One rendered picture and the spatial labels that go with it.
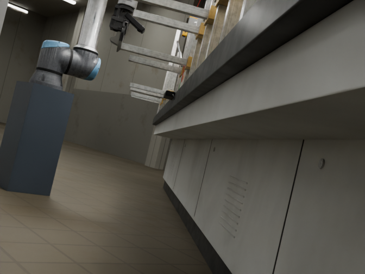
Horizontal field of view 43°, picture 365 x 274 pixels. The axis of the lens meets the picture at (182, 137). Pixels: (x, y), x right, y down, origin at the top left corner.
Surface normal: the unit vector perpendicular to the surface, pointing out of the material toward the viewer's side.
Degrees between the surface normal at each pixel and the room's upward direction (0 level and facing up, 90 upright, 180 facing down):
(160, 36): 90
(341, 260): 90
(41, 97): 90
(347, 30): 90
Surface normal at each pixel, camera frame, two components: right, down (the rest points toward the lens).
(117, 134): -0.73, -0.19
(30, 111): 0.64, 0.13
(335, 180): -0.97, -0.23
